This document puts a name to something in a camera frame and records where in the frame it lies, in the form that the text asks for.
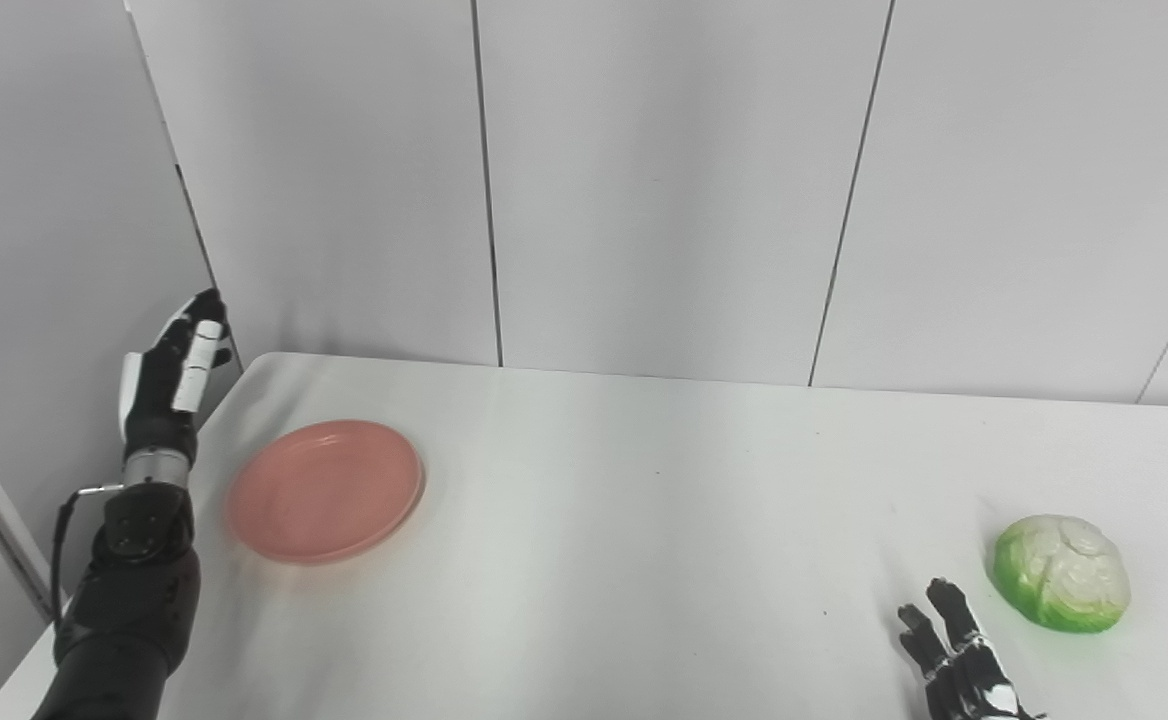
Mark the green white cabbage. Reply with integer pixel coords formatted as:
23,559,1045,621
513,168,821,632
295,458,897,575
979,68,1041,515
991,514,1132,634

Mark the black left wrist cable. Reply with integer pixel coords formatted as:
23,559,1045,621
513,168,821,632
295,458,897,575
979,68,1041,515
49,485,127,631

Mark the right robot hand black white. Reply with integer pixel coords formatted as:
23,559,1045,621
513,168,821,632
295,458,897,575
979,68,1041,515
895,577,1043,720

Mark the pink round plate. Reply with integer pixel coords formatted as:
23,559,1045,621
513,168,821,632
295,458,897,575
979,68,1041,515
226,419,426,566

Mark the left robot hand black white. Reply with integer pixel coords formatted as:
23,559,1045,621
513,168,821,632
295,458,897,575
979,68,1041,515
118,289,233,453

